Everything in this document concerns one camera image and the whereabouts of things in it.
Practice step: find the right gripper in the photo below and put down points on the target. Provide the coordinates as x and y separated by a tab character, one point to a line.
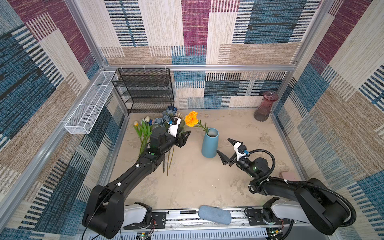
224	159

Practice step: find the black wire shelf rack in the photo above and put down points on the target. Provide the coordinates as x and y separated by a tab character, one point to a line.
144	90

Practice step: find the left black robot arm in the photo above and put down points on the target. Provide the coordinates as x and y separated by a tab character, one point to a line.
105	212

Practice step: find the cream sunflower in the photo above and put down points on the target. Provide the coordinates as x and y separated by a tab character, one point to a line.
170	157

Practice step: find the pink rectangular pad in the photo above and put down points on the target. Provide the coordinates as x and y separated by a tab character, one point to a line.
289	176

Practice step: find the dark red glass vase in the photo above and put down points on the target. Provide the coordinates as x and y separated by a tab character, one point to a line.
263	111

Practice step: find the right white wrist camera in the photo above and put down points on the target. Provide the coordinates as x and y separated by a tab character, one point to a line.
241	151

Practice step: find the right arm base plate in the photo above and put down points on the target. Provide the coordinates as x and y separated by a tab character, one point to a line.
262	217

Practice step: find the dark blue rose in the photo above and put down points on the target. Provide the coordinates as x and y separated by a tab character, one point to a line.
173	109

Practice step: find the white mesh wall basket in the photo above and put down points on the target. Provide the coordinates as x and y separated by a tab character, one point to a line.
89	109

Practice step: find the teal ceramic vase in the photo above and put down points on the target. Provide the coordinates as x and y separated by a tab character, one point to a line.
210	143

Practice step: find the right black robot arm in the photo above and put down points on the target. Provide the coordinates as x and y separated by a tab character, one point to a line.
305	201

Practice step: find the tulip bunch green leaves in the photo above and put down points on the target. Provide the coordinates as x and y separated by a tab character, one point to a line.
144	131

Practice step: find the light blue rose bunch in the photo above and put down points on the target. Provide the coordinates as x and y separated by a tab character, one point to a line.
163	120

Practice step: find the orange marigold flower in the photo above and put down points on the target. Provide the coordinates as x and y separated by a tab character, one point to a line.
191	120

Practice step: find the blue-grey sponge pad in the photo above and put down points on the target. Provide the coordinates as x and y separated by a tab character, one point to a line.
215	215

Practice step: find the white slotted cable duct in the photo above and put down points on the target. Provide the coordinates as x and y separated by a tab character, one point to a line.
217	234

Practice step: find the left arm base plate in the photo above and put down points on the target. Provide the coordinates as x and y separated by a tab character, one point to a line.
157	219

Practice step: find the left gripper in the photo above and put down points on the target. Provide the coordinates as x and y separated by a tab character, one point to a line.
181	141

